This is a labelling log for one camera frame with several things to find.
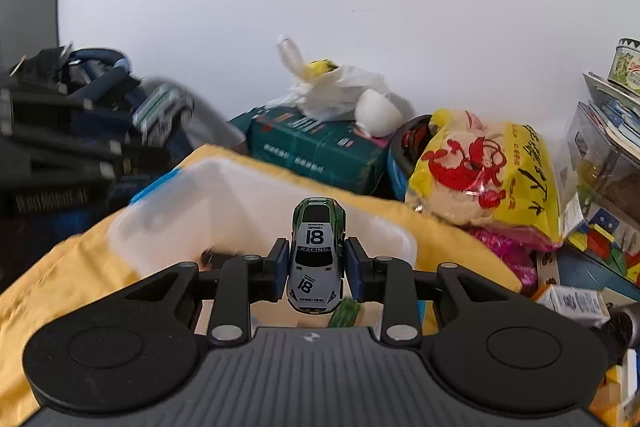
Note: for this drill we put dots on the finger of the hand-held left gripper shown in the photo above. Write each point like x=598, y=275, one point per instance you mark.
x=60, y=172
x=65, y=117

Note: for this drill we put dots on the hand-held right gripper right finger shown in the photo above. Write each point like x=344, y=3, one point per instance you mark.
x=354, y=272

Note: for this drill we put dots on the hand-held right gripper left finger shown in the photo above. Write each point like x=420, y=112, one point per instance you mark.
x=281, y=269

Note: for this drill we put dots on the green white race car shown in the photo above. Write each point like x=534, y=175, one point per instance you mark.
x=315, y=257

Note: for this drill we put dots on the white green toy van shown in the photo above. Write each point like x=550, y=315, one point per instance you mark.
x=160, y=112

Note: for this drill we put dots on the white plastic bin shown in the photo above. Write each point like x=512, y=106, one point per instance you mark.
x=200, y=197

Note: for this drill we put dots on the dark green toy piece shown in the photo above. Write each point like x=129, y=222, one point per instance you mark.
x=345, y=314

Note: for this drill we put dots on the blue backpack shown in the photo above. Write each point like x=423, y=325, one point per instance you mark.
x=97, y=79

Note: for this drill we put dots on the yellow blanket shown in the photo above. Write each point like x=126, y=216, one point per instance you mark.
x=50, y=297

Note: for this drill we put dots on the green cardboard box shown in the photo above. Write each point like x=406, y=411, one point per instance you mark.
x=310, y=157

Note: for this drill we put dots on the dark grey door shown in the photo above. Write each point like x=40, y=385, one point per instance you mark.
x=25, y=7

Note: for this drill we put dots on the pink plastic bag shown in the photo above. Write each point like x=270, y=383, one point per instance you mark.
x=505, y=257

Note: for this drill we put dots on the white cup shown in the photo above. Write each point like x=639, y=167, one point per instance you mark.
x=375, y=112

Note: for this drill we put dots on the yellow snack bag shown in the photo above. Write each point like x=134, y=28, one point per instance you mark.
x=500, y=167

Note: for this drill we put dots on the white plastic bag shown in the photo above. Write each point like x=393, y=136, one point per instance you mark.
x=340, y=92

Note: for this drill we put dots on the small white box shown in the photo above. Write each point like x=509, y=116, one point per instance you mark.
x=570, y=302

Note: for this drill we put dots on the wooden shape puzzle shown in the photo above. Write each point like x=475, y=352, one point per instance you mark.
x=605, y=242

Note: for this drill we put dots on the clear plastic box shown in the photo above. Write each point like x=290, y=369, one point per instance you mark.
x=600, y=167

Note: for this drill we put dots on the black device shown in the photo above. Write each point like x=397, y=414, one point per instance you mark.
x=627, y=327

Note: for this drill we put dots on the stack of books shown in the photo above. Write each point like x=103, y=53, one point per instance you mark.
x=615, y=117

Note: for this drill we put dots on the decorated round tin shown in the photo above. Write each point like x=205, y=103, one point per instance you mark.
x=625, y=67

